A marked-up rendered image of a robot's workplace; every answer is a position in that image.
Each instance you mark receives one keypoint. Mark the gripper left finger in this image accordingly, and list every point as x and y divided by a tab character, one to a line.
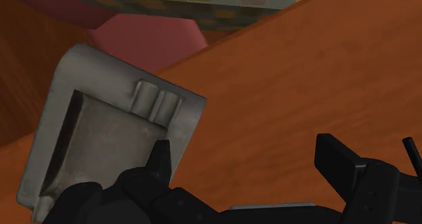
155	183

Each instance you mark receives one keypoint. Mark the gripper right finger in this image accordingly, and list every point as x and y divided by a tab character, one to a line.
362	180

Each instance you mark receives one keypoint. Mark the grey square ashtray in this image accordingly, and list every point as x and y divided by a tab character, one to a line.
108	134

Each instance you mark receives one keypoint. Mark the red armchair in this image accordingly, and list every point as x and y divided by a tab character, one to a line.
148	38

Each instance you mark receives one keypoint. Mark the patterned robot stand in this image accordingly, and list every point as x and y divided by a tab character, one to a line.
184	2

